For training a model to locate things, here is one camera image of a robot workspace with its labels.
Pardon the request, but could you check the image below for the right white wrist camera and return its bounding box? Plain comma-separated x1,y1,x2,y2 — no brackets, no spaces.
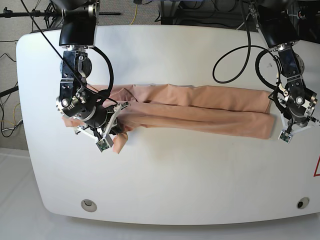
95,135,114,153

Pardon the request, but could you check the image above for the peach pink T-shirt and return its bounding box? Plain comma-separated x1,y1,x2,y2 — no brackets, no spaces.
61,83,276,155

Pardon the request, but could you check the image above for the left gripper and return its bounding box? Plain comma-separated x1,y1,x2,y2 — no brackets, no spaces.
279,105,320,137

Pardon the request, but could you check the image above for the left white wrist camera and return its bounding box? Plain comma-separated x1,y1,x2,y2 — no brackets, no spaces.
278,130,293,144

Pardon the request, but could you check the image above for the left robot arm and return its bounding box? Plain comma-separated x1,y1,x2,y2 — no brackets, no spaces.
248,0,320,143

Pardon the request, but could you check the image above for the yellow cable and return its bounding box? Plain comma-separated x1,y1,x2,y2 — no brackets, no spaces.
130,3,139,26

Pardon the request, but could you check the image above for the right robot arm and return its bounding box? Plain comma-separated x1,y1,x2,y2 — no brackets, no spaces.
53,0,127,140

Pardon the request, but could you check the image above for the left grey table grommet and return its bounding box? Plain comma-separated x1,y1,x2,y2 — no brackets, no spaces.
80,199,97,213

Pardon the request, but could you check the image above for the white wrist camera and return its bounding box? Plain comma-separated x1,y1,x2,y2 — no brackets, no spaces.
95,135,114,153
278,130,293,144

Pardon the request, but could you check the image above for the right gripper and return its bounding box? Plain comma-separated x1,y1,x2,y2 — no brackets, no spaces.
75,101,130,140

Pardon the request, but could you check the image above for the right black table grommet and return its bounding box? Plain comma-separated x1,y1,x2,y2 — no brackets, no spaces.
296,197,310,210

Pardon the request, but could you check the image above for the red triangle sticker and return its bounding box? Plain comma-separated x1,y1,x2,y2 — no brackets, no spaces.
313,157,320,177

